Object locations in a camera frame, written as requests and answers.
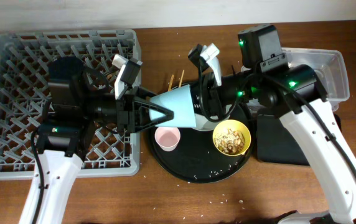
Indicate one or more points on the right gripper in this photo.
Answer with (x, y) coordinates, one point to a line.
(213, 100)

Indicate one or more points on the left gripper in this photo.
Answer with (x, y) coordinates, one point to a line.
(129, 110)

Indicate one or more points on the light grey plate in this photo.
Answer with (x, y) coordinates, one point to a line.
(202, 123)

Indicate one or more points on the pink cup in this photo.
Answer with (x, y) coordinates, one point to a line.
(167, 138)

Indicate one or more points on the blue cup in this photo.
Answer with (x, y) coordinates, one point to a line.
(180, 102)

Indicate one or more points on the yellow bowl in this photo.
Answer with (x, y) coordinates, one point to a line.
(234, 125)

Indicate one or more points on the wooden chopstick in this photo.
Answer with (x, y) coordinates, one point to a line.
(171, 82)
(181, 79)

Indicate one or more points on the food scraps and rice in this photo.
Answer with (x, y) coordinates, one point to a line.
(229, 141)

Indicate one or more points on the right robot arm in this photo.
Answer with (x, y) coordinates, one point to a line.
(297, 97)

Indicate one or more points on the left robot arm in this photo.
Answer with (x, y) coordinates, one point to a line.
(82, 99)

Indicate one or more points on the black rectangular waste tray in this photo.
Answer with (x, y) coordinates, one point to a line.
(274, 142)

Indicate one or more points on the clear plastic waste bin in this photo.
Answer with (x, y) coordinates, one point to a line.
(330, 68)

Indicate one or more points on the grey plastic dishwasher rack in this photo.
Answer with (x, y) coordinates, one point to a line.
(24, 61)

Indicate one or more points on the round black serving tray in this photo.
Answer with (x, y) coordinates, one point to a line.
(195, 159)

